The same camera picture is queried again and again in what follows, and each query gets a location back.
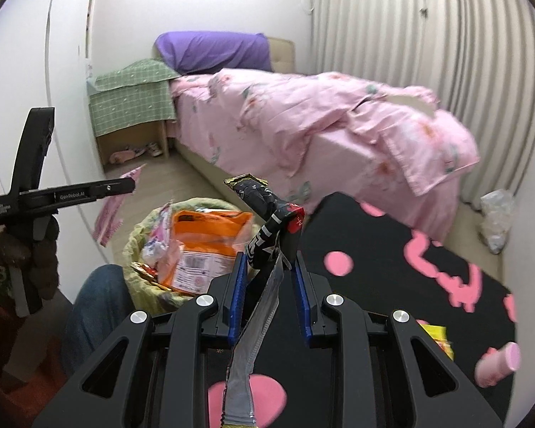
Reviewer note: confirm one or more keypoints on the black cloth with pink shapes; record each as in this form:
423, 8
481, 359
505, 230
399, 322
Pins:
383, 249

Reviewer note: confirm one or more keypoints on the black snack wrapper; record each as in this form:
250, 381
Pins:
267, 232

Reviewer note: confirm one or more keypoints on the white sneakers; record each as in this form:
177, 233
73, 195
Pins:
150, 149

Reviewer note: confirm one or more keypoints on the pink plastic toy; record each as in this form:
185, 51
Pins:
499, 364

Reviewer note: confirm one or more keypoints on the pink floral blanket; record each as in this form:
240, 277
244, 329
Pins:
316, 120

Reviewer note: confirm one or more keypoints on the crumpled clear plastic bag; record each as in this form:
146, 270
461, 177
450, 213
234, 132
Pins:
497, 220

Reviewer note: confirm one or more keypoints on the red snack wrapper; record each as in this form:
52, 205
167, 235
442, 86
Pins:
145, 272

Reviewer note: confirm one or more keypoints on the person's left hand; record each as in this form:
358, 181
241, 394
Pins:
44, 267

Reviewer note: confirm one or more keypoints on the pink slipper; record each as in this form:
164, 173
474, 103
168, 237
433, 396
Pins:
121, 157

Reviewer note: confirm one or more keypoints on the beige padded headboard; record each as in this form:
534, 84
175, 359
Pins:
283, 53

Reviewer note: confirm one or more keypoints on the orange snack packet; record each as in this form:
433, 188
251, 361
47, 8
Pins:
205, 234

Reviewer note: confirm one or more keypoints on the beige pleated curtain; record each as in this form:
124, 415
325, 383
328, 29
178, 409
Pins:
405, 22

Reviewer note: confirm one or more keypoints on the person's orange sweater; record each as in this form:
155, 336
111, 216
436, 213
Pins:
18, 399

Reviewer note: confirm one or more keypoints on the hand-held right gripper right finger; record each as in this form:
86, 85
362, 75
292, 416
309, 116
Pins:
301, 296

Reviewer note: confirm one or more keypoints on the pink snack wrapper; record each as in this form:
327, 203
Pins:
109, 216

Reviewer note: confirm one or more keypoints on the yellow and purple chip packet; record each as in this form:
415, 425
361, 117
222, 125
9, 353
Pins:
439, 339

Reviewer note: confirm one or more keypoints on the person's leg in jeans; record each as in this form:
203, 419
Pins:
98, 307

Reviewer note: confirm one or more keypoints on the green checkered cloth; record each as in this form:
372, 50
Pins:
129, 98

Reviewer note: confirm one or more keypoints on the purple pillow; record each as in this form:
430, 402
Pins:
214, 51

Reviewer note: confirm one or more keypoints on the silver crumpled wrapper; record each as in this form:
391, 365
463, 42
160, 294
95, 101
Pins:
154, 250

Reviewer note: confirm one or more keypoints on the pink clear plastic packet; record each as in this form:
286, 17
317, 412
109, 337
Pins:
160, 225

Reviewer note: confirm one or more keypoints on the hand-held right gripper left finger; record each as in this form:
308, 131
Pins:
236, 296

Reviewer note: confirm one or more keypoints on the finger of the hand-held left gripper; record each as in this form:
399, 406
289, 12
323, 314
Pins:
116, 186

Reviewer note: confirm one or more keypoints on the beige bed frame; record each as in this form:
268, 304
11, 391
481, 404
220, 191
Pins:
214, 169

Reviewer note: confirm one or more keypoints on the wooden nightstand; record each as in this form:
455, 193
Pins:
158, 136

